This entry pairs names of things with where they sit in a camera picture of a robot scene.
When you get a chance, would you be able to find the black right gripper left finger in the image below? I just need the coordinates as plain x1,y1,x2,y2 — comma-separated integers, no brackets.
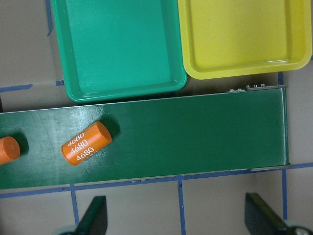
52,195,108,235

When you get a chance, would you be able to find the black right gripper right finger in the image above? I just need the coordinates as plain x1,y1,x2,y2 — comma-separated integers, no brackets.
244,192,313,235

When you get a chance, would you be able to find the orange 4680 battery cylinder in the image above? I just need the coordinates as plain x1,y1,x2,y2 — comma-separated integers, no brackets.
61,121,112,166

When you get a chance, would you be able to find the plain orange cylinder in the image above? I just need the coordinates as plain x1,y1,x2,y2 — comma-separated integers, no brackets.
0,136,21,164

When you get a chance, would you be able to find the green conveyor belt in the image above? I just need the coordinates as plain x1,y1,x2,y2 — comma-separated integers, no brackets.
0,86,289,189

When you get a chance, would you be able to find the green plastic tray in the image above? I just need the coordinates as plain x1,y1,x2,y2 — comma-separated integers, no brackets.
51,0,187,103

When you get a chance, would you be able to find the yellow plastic tray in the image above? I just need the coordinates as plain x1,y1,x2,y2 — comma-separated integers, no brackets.
178,0,312,80

